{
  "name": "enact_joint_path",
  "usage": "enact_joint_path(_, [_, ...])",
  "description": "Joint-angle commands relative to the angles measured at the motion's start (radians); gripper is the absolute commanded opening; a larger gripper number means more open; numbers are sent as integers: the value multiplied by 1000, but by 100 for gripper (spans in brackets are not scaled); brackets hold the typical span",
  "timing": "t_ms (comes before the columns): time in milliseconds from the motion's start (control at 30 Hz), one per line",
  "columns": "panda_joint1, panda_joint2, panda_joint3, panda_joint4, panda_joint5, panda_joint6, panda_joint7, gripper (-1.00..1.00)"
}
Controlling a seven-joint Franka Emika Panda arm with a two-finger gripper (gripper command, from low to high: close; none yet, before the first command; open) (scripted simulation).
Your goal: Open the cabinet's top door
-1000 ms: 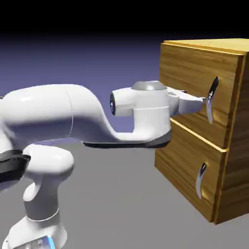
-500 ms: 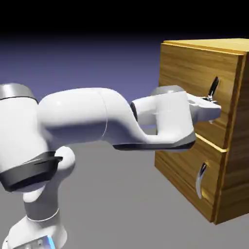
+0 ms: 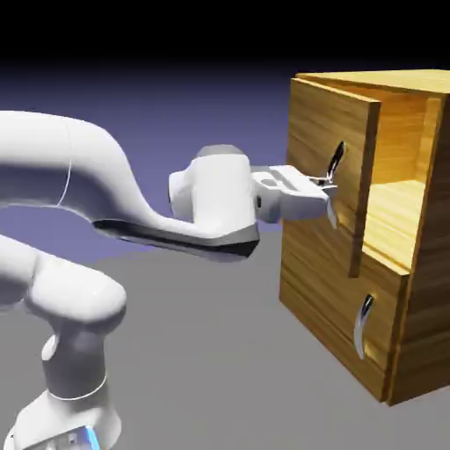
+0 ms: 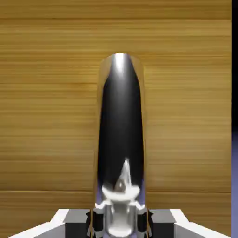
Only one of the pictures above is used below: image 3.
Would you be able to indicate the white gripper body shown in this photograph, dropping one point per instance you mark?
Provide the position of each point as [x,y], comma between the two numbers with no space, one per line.
[299,198]

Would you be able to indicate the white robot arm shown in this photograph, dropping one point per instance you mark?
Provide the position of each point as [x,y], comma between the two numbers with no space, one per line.
[95,168]

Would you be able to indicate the wooden door, closed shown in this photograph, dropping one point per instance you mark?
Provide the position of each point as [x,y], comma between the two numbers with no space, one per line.
[316,299]

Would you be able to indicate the light wood cabinet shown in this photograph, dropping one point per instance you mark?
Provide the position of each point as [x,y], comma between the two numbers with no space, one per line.
[425,246]

